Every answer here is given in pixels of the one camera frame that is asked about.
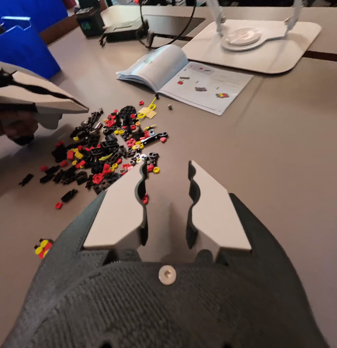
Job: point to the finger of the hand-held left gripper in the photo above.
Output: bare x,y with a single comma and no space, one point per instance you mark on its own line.
43,84
35,100

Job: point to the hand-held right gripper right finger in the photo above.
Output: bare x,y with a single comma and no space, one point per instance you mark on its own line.
220,217

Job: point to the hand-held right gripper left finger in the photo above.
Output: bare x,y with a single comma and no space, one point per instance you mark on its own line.
116,217

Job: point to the pile of lego pieces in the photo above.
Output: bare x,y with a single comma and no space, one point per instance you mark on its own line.
103,152

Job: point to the red yellow black lego assembly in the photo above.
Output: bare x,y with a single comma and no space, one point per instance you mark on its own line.
43,248

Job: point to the lego instruction booklet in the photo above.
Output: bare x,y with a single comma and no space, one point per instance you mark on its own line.
163,70

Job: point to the person's left hand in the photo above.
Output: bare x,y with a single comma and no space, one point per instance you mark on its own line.
27,126

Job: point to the blue plastic bin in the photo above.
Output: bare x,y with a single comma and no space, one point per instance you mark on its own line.
24,51

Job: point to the black cube device green logo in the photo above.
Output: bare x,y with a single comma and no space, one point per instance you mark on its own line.
89,23

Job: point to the black dock box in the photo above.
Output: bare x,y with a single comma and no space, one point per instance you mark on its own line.
122,31

